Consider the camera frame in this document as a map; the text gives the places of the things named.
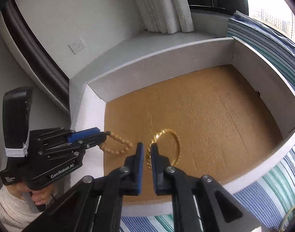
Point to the white curtain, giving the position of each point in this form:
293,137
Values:
166,16

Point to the pale green jade bangle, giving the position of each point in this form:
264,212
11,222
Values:
291,211

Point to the white fuzzy sleeve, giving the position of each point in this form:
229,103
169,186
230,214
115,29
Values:
15,213

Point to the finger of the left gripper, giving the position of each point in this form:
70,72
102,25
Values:
92,141
79,135

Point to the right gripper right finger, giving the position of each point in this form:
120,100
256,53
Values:
199,204

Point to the white wall socket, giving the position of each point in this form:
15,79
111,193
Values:
76,45

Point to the striped blue green bedsheet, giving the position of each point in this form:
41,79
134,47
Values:
272,195

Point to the white cardboard box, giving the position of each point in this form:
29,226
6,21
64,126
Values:
232,109

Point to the left hand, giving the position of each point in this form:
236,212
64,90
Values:
39,197

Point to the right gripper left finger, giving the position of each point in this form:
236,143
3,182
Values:
94,204

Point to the gold bangle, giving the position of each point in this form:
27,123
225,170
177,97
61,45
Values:
171,143

